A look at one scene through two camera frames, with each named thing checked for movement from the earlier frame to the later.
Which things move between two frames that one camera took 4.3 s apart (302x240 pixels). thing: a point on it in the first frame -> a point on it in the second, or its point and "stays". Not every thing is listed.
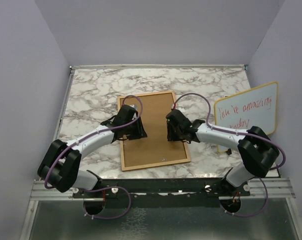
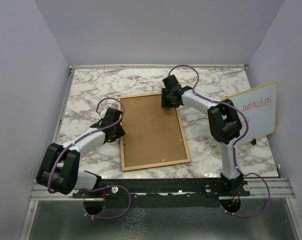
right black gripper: (170, 136) -> (165, 103)
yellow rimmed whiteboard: (257, 107) stays
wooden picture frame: (144, 166) stays
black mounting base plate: (163, 192) stays
